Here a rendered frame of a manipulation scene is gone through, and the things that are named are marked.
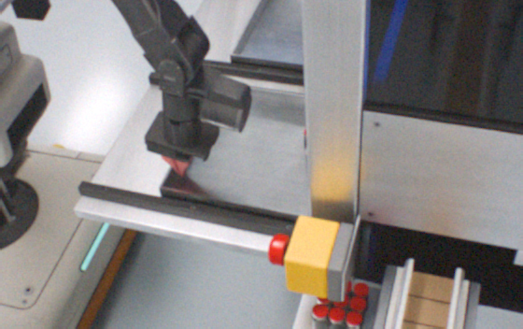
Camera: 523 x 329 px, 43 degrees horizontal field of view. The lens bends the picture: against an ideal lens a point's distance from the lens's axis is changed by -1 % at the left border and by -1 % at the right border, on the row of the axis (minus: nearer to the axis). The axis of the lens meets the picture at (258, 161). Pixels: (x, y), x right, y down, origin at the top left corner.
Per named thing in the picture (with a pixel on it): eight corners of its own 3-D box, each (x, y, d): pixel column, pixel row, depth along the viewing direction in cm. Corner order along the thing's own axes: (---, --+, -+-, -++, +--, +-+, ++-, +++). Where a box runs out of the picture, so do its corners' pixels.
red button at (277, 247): (303, 250, 88) (302, 232, 86) (294, 275, 86) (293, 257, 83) (275, 244, 89) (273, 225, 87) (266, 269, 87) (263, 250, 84)
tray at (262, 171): (402, 124, 116) (403, 109, 114) (374, 244, 100) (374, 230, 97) (217, 96, 125) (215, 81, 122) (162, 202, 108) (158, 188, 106)
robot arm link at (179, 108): (170, 60, 97) (154, 86, 93) (215, 73, 96) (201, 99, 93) (171, 94, 102) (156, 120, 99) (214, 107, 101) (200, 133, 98)
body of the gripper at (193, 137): (205, 164, 102) (206, 132, 97) (143, 146, 104) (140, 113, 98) (219, 135, 106) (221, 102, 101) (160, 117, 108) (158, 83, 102)
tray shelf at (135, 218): (431, 6, 142) (431, -2, 141) (365, 279, 98) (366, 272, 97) (219, -18, 155) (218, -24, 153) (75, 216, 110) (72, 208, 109)
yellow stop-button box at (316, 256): (353, 257, 89) (355, 223, 84) (341, 304, 84) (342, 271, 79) (298, 246, 91) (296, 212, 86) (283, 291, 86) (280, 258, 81)
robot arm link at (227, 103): (183, 21, 94) (158, 58, 88) (261, 43, 92) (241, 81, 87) (182, 86, 103) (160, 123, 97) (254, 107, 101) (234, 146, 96)
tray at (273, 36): (429, 12, 138) (431, -3, 135) (409, 94, 121) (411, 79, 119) (270, -7, 147) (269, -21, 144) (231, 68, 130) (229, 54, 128)
